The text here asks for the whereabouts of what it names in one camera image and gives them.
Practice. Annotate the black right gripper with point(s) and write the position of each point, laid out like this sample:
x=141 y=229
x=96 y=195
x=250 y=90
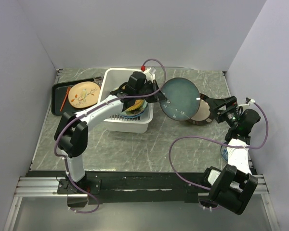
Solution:
x=216 y=104

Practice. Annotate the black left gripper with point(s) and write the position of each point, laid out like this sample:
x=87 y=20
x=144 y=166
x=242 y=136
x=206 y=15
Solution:
x=158 y=97

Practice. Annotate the black striped lacquer plate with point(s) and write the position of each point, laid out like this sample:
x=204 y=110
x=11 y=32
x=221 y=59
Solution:
x=203 y=115

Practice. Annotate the round woven bamboo mat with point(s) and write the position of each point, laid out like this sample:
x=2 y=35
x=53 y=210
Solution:
x=137 y=104

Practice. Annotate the dark blue floral plate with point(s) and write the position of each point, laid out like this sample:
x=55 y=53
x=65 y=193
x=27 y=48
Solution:
x=182 y=99

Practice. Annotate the mint green flower plate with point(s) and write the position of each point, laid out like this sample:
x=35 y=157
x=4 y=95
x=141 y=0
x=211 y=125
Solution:
x=140 y=109

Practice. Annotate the turquoise polka dot plate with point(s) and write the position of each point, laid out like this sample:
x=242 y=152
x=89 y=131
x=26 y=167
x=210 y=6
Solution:
x=125 y=115

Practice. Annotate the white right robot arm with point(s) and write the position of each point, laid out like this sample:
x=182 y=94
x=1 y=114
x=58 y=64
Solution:
x=233 y=187

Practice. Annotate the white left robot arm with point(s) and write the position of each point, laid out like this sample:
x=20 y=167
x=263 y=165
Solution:
x=72 y=133

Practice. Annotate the white plastic bin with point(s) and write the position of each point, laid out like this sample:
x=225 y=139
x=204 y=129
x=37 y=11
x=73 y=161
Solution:
x=113 y=78

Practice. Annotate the small blue patterned dish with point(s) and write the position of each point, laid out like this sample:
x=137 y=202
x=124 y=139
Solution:
x=224 y=152

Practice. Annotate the small clear glass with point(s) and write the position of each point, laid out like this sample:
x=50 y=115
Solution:
x=98 y=80

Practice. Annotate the peach bird-painted plate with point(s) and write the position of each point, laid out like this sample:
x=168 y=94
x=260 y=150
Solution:
x=84 y=94

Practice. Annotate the orange chopsticks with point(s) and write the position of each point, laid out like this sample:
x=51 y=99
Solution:
x=65 y=98

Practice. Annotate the black serving tray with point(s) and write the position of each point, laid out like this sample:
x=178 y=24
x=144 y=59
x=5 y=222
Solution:
x=58 y=94

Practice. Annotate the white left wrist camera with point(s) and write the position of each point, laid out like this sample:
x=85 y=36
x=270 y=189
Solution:
x=149 y=72

